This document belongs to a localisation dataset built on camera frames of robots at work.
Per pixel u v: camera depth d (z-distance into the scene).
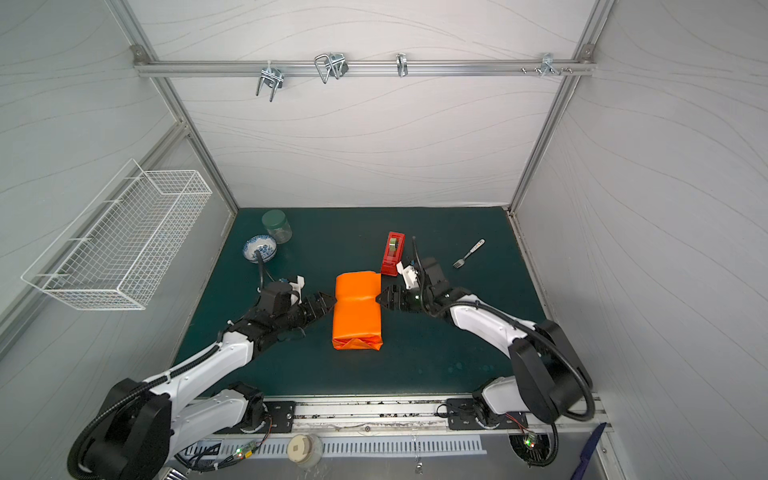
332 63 0.77
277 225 1.04
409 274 0.80
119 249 0.69
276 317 0.66
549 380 0.43
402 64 0.78
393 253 1.01
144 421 0.40
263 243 1.06
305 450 0.61
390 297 0.75
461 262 1.04
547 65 0.77
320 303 0.76
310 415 0.75
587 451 0.70
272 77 0.80
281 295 0.66
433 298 0.67
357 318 0.85
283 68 0.84
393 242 1.01
